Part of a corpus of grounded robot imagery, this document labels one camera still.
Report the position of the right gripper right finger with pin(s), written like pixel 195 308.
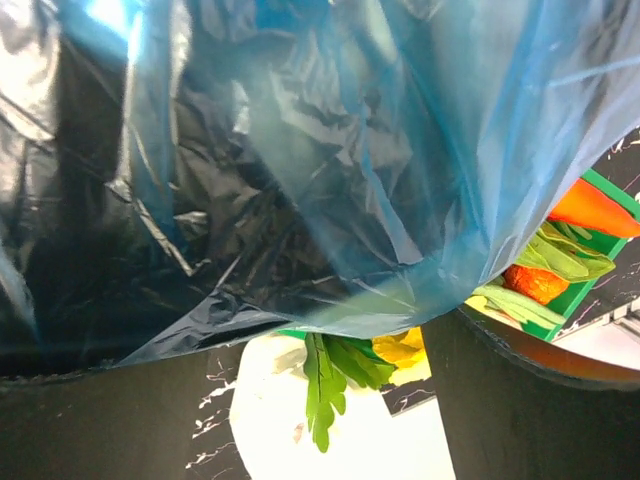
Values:
pixel 516 407

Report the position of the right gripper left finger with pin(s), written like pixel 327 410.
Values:
pixel 162 420

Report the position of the detached blue trash bag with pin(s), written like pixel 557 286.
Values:
pixel 177 175

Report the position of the yellow white cabbage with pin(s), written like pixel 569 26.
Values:
pixel 406 351

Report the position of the green leafy vegetable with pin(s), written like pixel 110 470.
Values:
pixel 331 362

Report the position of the orange carrot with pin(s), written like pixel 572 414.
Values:
pixel 588 207

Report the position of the green vegetable basket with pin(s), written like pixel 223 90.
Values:
pixel 577 255

